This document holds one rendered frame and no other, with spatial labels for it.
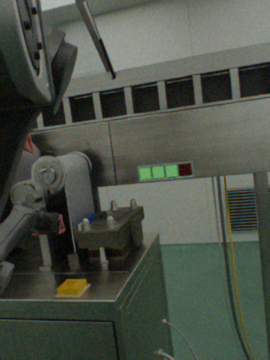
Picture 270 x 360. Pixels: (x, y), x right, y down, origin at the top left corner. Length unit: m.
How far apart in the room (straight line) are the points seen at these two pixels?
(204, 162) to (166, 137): 0.20
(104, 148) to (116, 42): 2.65
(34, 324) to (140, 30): 3.40
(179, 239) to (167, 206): 0.43
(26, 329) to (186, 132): 0.96
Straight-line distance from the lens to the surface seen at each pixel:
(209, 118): 1.45
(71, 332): 1.15
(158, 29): 4.00
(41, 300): 1.11
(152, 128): 1.48
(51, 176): 1.28
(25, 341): 1.25
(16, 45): 0.26
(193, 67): 1.48
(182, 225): 3.97
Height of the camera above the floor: 1.34
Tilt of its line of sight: 7 degrees down
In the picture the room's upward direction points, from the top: 7 degrees counter-clockwise
